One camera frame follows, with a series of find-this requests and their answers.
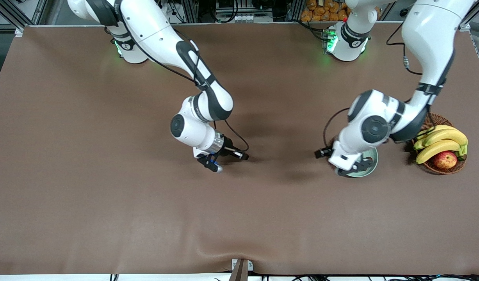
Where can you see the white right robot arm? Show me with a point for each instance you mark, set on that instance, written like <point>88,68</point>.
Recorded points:
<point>153,27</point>

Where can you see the small greenish banana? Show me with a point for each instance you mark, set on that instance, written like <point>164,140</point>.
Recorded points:
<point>422,136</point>
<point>419,144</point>

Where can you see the brown table cloth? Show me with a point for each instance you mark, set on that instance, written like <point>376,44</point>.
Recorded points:
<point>239,214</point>

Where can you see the pile of orange breads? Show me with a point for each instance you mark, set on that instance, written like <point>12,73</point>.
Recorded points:
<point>321,11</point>

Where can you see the aluminium frame profile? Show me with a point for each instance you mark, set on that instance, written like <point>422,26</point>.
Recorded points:
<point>190,11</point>

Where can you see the metal table corner bracket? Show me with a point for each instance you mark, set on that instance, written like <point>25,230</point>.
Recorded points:
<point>19,32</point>
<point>465,26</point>

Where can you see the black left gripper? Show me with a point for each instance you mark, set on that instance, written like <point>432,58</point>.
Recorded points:
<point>327,151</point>

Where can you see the pale green plate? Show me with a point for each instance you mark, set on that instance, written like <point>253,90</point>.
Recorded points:
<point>376,164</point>

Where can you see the metal table clamp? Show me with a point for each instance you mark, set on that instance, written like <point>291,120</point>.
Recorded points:
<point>239,271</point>

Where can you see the large yellow banana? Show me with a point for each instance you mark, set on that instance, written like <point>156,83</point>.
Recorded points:
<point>434,150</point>
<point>448,136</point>

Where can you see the red apple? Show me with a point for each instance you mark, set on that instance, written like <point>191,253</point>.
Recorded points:
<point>445,160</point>

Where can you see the brown wicker basket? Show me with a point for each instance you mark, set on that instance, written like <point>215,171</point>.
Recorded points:
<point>438,119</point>

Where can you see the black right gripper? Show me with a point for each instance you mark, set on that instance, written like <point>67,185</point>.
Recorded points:
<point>228,148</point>

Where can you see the greenish yellow banana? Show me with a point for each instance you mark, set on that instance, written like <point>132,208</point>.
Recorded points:
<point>440,128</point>

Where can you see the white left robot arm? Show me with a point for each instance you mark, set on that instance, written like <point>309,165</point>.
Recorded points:
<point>430,35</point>

